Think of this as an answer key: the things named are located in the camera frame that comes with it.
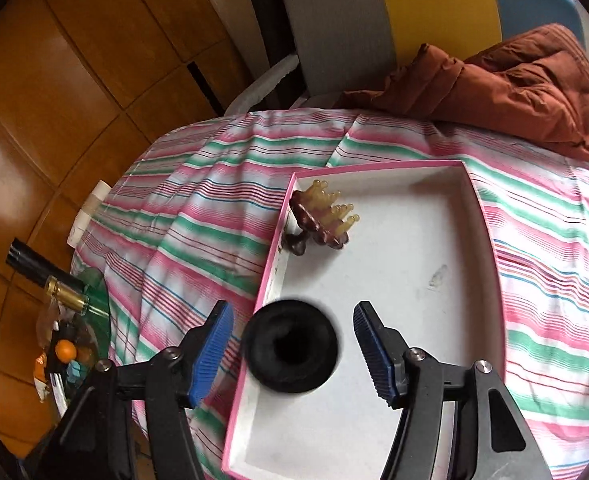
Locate black capped grey jar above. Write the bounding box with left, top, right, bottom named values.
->
left=241, top=298, right=341, bottom=394

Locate brown scalp massager brush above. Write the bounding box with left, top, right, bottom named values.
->
left=282, top=179, right=360, bottom=256

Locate pink white tray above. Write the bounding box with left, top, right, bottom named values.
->
left=223, top=160, right=506, bottom=479

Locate striped bedspread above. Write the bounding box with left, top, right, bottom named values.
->
left=72, top=108, right=589, bottom=479

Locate glass side table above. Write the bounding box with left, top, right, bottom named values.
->
left=33, top=269, right=111, bottom=417

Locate black gold bottle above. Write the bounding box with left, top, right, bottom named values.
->
left=6, top=238, right=90, bottom=314

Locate rust brown quilt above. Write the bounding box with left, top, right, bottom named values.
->
left=337, top=24, right=589, bottom=162

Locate grey yellow blue headboard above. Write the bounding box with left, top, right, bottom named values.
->
left=284, top=0, right=584, bottom=96

